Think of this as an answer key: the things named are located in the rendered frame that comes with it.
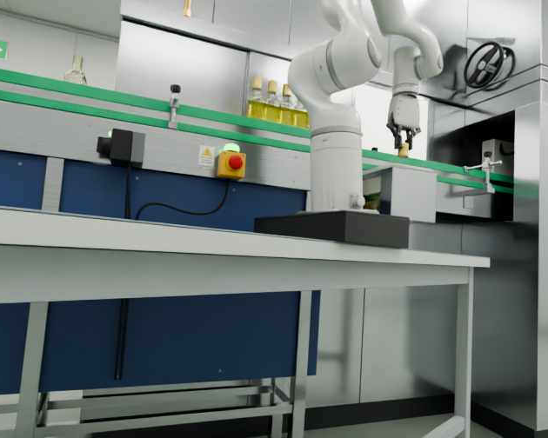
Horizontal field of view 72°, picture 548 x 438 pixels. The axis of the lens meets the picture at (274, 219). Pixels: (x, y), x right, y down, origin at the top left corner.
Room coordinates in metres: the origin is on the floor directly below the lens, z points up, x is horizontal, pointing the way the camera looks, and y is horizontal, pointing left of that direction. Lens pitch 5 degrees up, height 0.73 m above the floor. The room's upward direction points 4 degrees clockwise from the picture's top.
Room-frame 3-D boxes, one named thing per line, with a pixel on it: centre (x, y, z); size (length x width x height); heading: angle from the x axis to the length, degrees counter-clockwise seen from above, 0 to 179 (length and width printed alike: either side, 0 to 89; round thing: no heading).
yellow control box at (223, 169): (1.08, 0.14, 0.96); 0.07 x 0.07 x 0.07; 21
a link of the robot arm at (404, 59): (1.21, -0.41, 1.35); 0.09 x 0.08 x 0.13; 46
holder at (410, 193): (1.27, -0.37, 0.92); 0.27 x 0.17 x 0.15; 21
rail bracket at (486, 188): (1.53, -0.84, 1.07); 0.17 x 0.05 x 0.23; 21
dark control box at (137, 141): (0.98, 0.40, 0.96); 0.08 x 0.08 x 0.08; 21
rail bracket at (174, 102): (1.04, 0.30, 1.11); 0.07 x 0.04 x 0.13; 21
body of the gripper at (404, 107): (1.21, -0.41, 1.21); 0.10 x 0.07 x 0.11; 110
